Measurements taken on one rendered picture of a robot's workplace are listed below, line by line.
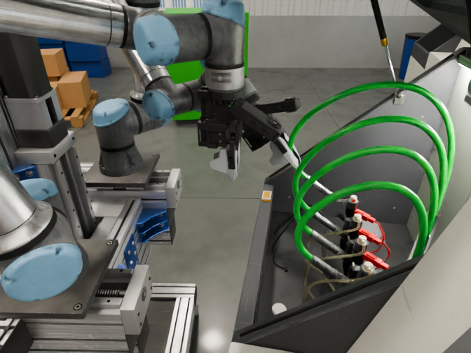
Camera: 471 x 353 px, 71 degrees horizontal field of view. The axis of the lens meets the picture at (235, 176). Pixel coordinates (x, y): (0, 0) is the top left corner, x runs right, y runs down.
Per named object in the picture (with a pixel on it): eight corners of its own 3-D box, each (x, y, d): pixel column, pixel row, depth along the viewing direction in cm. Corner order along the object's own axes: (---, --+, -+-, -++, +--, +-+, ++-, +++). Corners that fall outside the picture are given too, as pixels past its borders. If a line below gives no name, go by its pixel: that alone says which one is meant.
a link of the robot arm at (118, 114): (92, 141, 113) (82, 103, 106) (127, 130, 121) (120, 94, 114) (108, 152, 106) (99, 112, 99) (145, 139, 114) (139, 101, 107)
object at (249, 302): (261, 216, 133) (263, 183, 125) (272, 218, 132) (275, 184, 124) (233, 370, 81) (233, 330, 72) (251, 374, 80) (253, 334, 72)
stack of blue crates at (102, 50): (38, 78, 626) (16, 6, 564) (50, 71, 668) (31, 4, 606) (104, 78, 624) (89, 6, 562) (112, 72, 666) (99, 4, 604)
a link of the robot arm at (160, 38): (129, 60, 59) (184, 53, 65) (153, 73, 51) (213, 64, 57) (121, 11, 55) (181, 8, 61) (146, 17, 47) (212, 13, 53)
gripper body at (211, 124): (207, 135, 75) (205, 81, 69) (244, 138, 73) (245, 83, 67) (198, 150, 68) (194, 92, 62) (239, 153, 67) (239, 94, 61)
